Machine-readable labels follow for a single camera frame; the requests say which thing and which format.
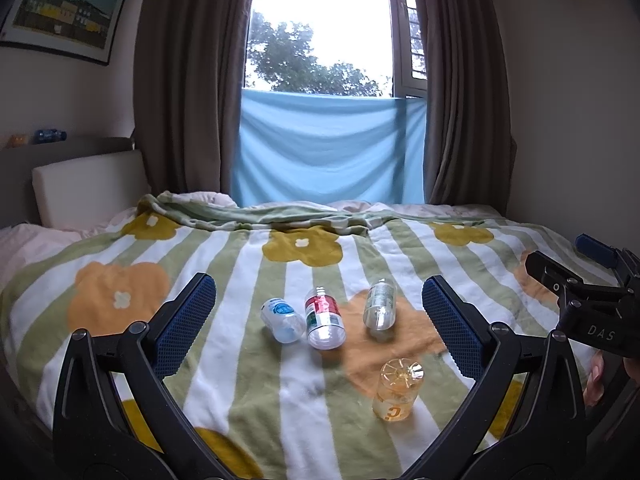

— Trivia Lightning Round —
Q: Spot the brown curtain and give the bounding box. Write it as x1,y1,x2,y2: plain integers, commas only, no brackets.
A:
132,0,262,209
421,0,517,207

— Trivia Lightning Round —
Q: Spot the grey bed headboard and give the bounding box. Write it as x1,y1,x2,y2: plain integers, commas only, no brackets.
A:
0,135,145,232

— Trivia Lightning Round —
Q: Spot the striped flower print blanket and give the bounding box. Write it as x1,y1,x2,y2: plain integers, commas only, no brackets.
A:
0,192,623,480

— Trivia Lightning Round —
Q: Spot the blue label plastic bottle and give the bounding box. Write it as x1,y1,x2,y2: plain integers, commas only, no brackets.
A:
260,297,306,345

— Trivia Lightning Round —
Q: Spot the person's right hand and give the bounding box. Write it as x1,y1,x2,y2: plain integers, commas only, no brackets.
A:
586,352,610,408

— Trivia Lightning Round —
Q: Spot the light blue cloth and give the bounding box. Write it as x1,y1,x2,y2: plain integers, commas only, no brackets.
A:
230,88,429,209

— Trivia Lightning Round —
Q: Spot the yellow liquid plastic bottle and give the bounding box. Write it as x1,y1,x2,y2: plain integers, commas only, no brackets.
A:
372,357,425,422

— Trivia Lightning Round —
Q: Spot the clear plastic bottle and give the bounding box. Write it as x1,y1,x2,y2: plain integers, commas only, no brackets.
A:
362,277,398,332

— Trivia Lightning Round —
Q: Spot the white headboard cushion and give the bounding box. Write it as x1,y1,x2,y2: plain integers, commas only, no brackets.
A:
32,151,151,227

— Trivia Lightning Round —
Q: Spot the open window sash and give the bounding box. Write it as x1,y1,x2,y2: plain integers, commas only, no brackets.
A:
383,0,429,99

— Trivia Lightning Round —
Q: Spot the red label plastic bottle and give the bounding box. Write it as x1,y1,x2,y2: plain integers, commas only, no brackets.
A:
304,286,347,351

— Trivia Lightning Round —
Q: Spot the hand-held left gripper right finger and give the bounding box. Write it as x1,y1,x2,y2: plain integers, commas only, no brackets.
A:
399,275,588,480

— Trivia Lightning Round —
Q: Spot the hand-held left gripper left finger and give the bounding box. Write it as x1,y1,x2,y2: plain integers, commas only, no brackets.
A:
52,272,242,480

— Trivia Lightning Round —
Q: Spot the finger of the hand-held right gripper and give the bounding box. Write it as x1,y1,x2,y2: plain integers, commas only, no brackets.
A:
574,233,624,270
525,251,627,307

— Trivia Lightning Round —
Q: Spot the framed wall picture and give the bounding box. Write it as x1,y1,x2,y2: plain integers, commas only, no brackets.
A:
0,0,131,67

